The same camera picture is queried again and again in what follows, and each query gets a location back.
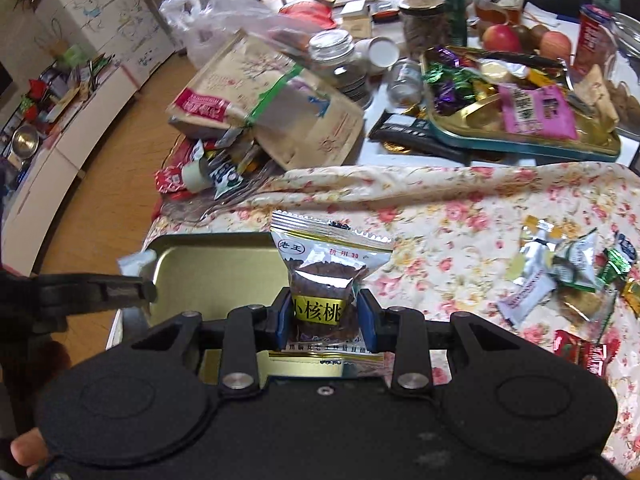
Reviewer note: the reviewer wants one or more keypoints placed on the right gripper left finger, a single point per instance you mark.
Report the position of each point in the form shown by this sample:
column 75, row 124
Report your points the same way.
column 249, row 330

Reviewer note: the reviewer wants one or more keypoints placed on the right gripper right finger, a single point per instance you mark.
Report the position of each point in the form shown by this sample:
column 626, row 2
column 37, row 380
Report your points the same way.
column 403, row 333

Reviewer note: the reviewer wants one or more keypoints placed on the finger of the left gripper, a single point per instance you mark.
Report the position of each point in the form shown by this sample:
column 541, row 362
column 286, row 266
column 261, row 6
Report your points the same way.
column 54, row 295

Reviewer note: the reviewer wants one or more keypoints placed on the walnut snack packet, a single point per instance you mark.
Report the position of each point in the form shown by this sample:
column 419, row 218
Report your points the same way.
column 327, row 263

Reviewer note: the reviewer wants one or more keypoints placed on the white purple snack packet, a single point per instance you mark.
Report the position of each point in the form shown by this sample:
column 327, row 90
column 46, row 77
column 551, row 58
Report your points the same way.
column 516, row 307

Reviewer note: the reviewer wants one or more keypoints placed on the clear brown biscuit packet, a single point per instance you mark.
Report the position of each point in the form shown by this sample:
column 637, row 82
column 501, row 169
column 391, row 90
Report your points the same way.
column 589, row 312

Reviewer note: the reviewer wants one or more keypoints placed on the green white snack packet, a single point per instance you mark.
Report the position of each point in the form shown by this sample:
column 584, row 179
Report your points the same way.
column 572, row 264

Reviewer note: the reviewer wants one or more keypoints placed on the red snack packet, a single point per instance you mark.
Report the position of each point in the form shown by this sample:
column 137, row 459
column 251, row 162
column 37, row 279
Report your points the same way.
column 586, row 354

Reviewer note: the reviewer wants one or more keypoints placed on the silver yellow snack packet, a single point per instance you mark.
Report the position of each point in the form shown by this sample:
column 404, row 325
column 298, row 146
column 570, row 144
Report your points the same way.
column 538, row 240

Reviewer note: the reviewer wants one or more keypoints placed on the green foil candy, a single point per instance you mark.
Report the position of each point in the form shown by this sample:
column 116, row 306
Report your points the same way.
column 619, row 260

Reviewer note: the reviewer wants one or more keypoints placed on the person's hand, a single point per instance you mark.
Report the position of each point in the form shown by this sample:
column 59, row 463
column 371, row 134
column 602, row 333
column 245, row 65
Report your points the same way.
column 29, row 450

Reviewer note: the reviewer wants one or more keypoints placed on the gold teal empty tin tray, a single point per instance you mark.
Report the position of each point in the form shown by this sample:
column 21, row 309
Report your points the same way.
column 215, row 273

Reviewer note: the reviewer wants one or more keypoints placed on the white low cabinet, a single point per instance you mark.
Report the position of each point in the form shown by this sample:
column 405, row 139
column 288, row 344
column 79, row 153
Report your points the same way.
column 58, row 164

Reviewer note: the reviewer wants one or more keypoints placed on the floral tablecloth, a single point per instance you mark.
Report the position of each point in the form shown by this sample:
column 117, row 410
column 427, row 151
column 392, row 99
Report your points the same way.
column 455, row 231

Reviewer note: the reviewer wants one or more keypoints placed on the white tape roll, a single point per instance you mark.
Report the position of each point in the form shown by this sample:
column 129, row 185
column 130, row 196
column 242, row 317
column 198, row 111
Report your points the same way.
column 195, row 176

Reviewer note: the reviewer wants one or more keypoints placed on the black remote control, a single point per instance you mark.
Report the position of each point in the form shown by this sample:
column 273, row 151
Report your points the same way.
column 415, row 134

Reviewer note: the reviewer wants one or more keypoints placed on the brown paper bag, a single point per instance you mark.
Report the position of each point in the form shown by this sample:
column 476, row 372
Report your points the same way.
column 298, row 119

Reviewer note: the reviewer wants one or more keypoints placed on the gold teal snack tray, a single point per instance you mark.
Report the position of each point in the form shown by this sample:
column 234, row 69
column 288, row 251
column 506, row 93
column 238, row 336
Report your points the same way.
column 464, row 110

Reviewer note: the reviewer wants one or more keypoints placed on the pink snack packet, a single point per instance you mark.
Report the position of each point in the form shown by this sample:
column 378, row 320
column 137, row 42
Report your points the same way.
column 541, row 112

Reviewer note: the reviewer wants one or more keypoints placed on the glass jar white lid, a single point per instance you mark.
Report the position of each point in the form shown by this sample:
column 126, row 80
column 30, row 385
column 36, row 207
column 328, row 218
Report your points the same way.
column 335, row 59

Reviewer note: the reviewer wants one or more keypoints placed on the dark lid nut jar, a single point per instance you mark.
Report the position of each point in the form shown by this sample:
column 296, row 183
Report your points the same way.
column 425, row 25

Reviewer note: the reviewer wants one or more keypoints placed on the red apple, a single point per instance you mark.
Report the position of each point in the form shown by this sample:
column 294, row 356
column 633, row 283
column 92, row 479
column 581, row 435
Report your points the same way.
column 501, row 37

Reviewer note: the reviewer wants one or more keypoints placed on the clear plastic bag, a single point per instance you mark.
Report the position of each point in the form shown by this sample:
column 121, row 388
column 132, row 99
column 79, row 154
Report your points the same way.
column 204, row 26

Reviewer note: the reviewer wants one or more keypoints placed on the green drink can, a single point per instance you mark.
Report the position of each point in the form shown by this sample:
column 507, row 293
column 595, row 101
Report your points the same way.
column 458, row 31

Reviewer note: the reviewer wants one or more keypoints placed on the red label bottle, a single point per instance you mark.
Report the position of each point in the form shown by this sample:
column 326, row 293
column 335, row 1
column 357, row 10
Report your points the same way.
column 594, row 45

